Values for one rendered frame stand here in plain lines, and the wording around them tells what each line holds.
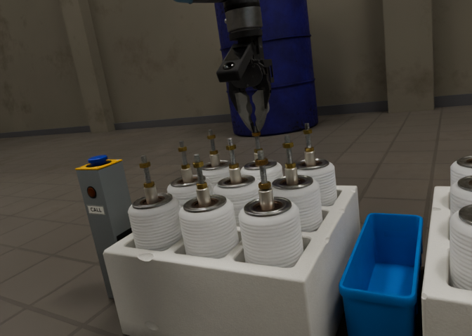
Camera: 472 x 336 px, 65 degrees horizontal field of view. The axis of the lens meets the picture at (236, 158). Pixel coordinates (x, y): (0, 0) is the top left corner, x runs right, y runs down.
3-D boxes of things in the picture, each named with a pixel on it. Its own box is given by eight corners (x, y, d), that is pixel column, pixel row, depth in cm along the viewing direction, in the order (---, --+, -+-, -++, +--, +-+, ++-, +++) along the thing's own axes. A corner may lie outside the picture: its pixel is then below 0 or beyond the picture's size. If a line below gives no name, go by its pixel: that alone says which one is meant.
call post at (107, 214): (129, 303, 82) (97, 170, 75) (107, 298, 86) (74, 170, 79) (150, 285, 88) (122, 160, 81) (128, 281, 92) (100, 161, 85)
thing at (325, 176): (293, 236, 87) (284, 162, 83) (333, 230, 87) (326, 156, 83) (301, 256, 78) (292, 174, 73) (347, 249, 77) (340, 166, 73)
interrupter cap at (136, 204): (180, 198, 70) (180, 195, 70) (149, 213, 64) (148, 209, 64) (156, 194, 75) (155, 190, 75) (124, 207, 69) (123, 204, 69)
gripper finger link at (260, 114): (277, 126, 85) (271, 85, 83) (269, 131, 79) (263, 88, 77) (264, 127, 86) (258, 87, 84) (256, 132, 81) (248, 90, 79)
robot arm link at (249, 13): (253, 4, 72) (215, 13, 76) (256, 29, 74) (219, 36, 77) (265, 8, 79) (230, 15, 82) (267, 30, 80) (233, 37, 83)
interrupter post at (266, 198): (259, 207, 59) (256, 188, 59) (274, 205, 59) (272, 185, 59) (260, 213, 57) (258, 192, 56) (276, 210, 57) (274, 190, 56)
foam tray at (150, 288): (317, 391, 54) (304, 281, 49) (121, 334, 72) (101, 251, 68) (362, 258, 87) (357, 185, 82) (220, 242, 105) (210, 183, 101)
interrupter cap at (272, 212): (242, 204, 62) (242, 200, 62) (287, 197, 62) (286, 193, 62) (245, 221, 54) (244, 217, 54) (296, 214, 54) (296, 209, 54)
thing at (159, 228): (204, 280, 74) (188, 195, 70) (167, 307, 67) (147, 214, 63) (173, 269, 80) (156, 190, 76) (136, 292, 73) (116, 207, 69)
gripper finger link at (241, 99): (260, 127, 86) (257, 88, 84) (252, 133, 81) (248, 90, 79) (248, 128, 88) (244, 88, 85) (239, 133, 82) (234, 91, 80)
